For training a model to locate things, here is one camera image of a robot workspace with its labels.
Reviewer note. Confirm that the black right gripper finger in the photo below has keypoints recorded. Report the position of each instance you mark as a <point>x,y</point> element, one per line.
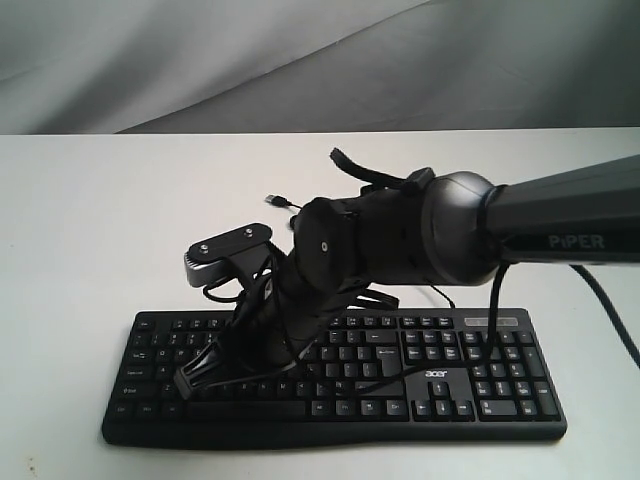
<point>201,371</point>

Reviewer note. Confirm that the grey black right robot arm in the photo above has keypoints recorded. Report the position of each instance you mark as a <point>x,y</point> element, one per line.
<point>457,229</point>

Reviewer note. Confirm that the black acer keyboard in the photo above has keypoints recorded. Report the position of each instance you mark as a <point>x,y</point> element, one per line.
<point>371,377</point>

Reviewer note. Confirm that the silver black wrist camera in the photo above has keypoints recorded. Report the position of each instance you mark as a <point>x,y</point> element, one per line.
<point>234,255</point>

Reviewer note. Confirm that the grey backdrop cloth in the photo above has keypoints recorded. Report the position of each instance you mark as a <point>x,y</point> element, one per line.
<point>195,67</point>

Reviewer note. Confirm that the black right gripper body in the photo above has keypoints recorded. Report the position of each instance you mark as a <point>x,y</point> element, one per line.
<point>279,318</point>

